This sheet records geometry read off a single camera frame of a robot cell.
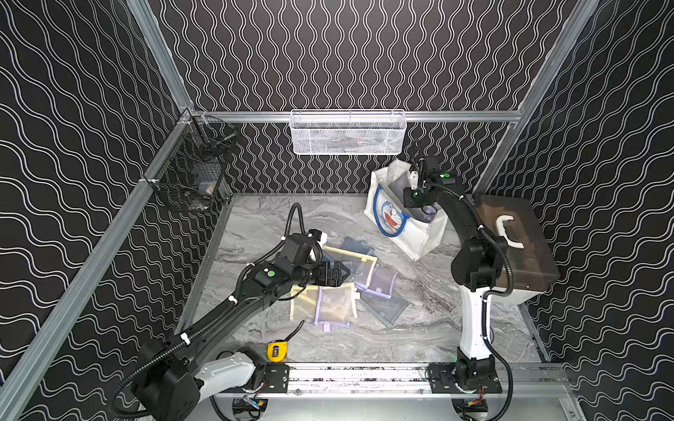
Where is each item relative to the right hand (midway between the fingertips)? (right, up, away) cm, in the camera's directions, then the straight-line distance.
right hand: (409, 199), depth 98 cm
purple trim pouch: (-27, -36, -12) cm, 47 cm away
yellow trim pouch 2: (-19, -24, -4) cm, 31 cm away
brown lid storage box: (+38, -10, -2) cm, 40 cm away
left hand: (-26, -21, -23) cm, 41 cm away
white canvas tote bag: (-8, -5, 0) cm, 9 cm away
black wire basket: (-80, +9, -3) cm, 81 cm away
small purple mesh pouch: (-11, -30, -3) cm, 32 cm away
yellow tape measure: (-45, -47, -20) cm, 67 cm away
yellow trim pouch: (-38, -37, -10) cm, 54 cm away
